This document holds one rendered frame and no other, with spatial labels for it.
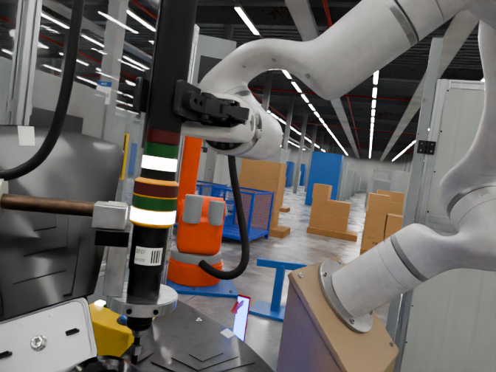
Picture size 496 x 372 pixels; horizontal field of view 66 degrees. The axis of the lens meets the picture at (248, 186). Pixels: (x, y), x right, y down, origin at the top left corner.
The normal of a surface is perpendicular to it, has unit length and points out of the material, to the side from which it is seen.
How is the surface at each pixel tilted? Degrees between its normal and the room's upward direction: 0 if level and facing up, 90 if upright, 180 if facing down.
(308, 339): 90
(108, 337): 90
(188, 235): 90
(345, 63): 117
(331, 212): 90
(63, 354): 53
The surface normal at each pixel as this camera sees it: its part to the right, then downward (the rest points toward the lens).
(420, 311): -0.33, 0.00
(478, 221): -0.81, -0.44
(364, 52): -0.11, 0.50
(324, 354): -0.57, -0.04
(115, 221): 0.27, 0.09
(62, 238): 0.29, -0.60
